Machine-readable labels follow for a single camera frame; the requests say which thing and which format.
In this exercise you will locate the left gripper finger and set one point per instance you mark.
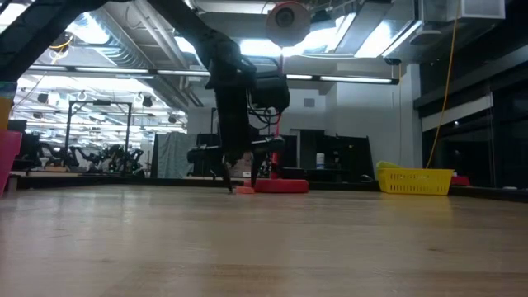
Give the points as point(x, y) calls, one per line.
point(229, 177)
point(256, 167)

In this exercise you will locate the orange rectangular block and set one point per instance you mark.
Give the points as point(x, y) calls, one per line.
point(245, 190)

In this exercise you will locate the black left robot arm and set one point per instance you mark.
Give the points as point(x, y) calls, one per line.
point(198, 29)

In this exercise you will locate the person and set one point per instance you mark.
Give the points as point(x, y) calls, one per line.
point(243, 170)

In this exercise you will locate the grey curtain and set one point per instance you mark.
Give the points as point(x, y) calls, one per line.
point(173, 154)

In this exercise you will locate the white canister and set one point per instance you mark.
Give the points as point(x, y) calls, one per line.
point(320, 161)

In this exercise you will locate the background robot arms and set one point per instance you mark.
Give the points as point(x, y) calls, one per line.
point(115, 156)

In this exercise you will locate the long ceiling light bar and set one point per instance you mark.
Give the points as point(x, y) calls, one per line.
point(350, 78)

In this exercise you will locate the yellow plastic basket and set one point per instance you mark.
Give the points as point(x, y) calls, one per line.
point(414, 181)

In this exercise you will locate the small red object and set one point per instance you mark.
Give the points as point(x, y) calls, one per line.
point(461, 181)

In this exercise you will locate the pink plastic tray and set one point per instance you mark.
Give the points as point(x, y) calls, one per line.
point(9, 156)

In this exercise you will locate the white ceiling vent box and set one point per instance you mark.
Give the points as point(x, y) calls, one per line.
point(462, 9)

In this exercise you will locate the red camera stand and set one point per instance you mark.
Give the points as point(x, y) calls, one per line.
point(284, 185)

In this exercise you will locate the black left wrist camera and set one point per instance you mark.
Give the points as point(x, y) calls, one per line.
point(272, 92)

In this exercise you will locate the black partition wall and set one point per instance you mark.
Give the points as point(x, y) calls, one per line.
point(342, 156)

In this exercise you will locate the black table frame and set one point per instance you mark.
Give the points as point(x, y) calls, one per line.
point(103, 181)

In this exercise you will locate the black rig frame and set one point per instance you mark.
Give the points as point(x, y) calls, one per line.
point(68, 132)

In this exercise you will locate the ceiling mounted camera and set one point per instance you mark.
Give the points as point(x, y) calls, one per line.
point(62, 41)

